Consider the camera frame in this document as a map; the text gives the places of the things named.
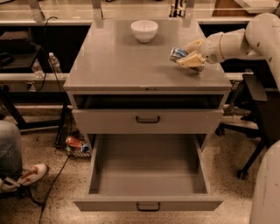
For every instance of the black lower drawer handle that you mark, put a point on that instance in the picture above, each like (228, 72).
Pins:
(148, 206)

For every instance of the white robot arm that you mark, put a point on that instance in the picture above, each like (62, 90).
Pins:
(260, 40)

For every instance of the open grey lower drawer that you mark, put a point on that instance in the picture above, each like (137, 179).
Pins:
(126, 169)

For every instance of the grey drawer cabinet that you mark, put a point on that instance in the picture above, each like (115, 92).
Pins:
(113, 70)

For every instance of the black drawer handle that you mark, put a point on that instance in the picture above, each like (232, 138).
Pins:
(147, 120)
(148, 206)

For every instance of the clear water bottle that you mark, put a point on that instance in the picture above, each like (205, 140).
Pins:
(37, 69)
(55, 63)

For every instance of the black stand left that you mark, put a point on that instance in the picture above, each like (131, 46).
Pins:
(8, 99)

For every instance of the black office chair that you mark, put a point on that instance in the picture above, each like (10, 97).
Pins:
(264, 112)

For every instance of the blue jeans leg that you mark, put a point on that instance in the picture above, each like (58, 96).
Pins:
(10, 150)

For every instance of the white red sneaker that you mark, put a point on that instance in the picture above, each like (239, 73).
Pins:
(29, 176)

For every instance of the redbull can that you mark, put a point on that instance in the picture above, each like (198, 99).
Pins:
(177, 54)

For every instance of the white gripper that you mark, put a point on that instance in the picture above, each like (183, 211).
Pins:
(212, 48)

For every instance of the white bowl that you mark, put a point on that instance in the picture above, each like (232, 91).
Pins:
(144, 30)

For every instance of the orange snack bag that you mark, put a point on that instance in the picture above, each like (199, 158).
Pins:
(76, 143)

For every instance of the black upper drawer handle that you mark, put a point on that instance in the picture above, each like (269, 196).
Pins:
(147, 120)

